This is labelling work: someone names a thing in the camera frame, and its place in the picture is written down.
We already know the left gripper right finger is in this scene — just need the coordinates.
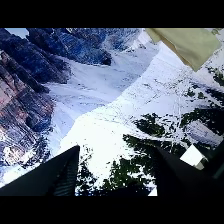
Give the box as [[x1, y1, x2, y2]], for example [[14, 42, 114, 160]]
[[154, 146, 221, 197]]

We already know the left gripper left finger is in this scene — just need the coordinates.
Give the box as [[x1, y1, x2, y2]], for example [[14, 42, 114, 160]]
[[0, 144, 81, 197]]

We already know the cream garment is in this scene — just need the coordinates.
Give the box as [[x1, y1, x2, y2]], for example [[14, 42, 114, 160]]
[[144, 28, 223, 73]]

